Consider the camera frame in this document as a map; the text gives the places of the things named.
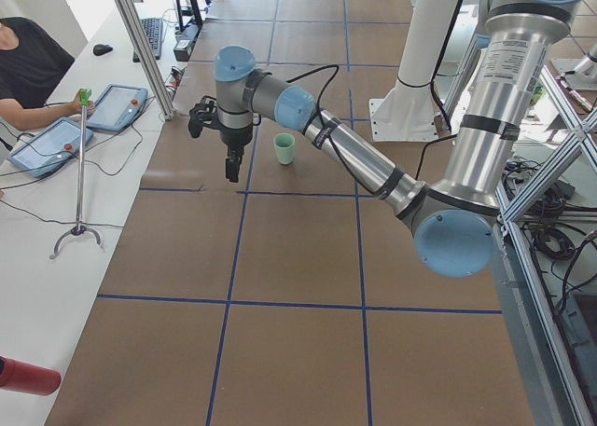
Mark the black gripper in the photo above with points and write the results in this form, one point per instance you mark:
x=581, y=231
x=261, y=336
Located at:
x=236, y=139

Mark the mint cup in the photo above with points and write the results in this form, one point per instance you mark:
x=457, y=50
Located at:
x=284, y=155
x=284, y=142

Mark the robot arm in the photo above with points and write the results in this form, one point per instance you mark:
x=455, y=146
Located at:
x=450, y=220

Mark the far blue teach pendant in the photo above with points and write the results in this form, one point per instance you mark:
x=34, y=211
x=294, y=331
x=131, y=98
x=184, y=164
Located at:
x=117, y=108

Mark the blue teach pendant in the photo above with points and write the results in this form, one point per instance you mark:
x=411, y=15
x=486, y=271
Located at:
x=117, y=108
x=50, y=149

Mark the brown paper table cover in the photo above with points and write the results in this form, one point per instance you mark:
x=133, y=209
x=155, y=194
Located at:
x=288, y=298

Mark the black keyboard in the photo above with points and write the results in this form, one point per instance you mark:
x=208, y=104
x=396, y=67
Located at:
x=153, y=28

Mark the near blue teach pendant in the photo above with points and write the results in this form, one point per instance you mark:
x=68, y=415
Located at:
x=50, y=149

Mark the black computer mouse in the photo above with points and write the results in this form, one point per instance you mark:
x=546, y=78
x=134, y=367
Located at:
x=101, y=49

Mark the seated person black shirt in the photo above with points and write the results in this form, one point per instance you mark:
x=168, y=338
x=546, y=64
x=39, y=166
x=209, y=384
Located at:
x=32, y=65

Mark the red bottle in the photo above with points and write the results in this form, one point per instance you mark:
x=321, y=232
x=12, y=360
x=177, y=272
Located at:
x=19, y=376

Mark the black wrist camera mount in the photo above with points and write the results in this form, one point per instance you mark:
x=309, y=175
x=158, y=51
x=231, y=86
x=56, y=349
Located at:
x=203, y=115

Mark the green handled reacher grabber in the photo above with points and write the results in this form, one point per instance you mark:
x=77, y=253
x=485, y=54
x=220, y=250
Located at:
x=79, y=227

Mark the white pedestal column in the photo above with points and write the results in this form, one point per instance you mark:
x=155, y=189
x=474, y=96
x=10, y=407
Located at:
x=439, y=35

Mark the aluminium frame post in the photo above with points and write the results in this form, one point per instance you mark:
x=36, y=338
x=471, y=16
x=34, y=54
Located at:
x=134, y=28

